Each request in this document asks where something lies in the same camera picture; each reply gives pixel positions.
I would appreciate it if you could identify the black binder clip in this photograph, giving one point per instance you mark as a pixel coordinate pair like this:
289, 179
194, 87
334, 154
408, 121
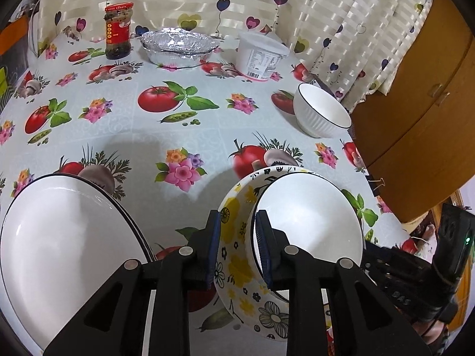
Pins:
375, 184

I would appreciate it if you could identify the floral vinyl tablecloth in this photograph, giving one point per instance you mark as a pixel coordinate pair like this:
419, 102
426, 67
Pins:
175, 140

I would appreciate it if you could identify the wooden cabinet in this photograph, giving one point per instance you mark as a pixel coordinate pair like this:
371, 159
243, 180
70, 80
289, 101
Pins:
419, 138

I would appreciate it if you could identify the heart-patterned cream curtain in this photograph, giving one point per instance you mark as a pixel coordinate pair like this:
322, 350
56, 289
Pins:
354, 46

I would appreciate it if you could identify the white plate black rim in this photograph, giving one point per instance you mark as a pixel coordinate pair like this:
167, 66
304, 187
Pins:
62, 237

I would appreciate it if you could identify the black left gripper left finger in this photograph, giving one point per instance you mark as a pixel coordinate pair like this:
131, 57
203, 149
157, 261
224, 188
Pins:
143, 309

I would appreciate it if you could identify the aluminium foil tray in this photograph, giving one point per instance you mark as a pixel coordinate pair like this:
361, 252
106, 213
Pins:
176, 47

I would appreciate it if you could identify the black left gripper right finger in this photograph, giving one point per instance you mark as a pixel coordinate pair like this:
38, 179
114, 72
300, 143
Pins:
364, 321

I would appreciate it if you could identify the orange box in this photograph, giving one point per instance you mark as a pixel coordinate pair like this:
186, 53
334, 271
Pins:
13, 33

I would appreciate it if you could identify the yellow floral patterned plate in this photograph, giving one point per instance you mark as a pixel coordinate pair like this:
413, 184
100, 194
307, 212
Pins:
244, 295

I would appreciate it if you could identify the white plastic tub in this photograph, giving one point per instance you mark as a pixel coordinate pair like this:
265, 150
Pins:
258, 55

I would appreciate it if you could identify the red-lidded sauce jar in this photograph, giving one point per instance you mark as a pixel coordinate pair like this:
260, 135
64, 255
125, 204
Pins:
117, 30

